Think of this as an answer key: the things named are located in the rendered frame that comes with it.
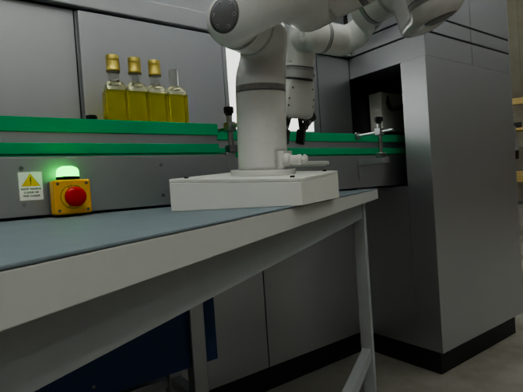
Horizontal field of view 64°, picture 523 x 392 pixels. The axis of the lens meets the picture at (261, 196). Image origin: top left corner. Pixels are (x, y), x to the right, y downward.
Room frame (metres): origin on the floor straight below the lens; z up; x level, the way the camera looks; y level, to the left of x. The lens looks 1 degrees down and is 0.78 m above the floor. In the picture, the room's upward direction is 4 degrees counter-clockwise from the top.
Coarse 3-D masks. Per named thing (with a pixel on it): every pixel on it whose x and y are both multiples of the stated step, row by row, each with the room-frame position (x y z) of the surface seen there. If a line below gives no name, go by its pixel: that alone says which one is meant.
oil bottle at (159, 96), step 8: (152, 88) 1.17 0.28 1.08; (160, 88) 1.18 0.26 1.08; (152, 96) 1.16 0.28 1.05; (160, 96) 1.18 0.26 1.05; (168, 96) 1.19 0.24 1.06; (152, 104) 1.16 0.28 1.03; (160, 104) 1.17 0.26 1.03; (168, 104) 1.19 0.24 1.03; (152, 112) 1.16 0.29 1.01; (160, 112) 1.17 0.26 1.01; (168, 112) 1.19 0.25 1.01; (152, 120) 1.16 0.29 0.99; (160, 120) 1.17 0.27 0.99; (168, 120) 1.19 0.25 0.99
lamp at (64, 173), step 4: (60, 168) 0.86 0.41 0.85; (64, 168) 0.85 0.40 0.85; (68, 168) 0.86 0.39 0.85; (72, 168) 0.86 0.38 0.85; (76, 168) 0.87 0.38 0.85; (56, 172) 0.86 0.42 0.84; (60, 172) 0.85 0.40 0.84; (64, 172) 0.85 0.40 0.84; (68, 172) 0.86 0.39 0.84; (72, 172) 0.86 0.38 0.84; (76, 172) 0.87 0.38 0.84; (56, 176) 0.86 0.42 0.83; (60, 176) 0.85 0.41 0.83; (64, 176) 0.85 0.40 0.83; (68, 176) 0.85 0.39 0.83; (72, 176) 0.86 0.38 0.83; (76, 176) 0.87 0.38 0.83
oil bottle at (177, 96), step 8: (168, 88) 1.21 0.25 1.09; (176, 88) 1.21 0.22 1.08; (176, 96) 1.20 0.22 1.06; (184, 96) 1.22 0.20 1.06; (176, 104) 1.20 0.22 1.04; (184, 104) 1.22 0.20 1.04; (176, 112) 1.20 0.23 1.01; (184, 112) 1.22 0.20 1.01; (176, 120) 1.20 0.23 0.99; (184, 120) 1.21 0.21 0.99
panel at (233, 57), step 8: (232, 56) 1.50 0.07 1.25; (232, 64) 1.50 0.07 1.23; (232, 72) 1.49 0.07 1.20; (232, 80) 1.49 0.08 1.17; (232, 88) 1.49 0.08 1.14; (232, 96) 1.49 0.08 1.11; (232, 104) 1.49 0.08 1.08; (232, 120) 1.49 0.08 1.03; (296, 120) 1.66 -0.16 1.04; (296, 128) 1.66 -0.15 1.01; (312, 128) 1.71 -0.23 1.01
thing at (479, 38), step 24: (480, 0) 1.85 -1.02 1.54; (504, 0) 1.99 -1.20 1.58; (384, 24) 1.73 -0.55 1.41; (456, 24) 1.73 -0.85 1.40; (480, 24) 1.84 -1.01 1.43; (504, 24) 1.98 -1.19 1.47; (360, 48) 1.83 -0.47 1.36; (384, 48) 1.73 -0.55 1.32; (408, 48) 1.64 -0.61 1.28; (432, 48) 1.62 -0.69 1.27; (456, 48) 1.72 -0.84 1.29; (480, 48) 1.84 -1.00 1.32; (504, 48) 1.97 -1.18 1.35; (360, 72) 1.84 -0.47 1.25; (384, 72) 1.81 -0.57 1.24; (504, 72) 1.97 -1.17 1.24
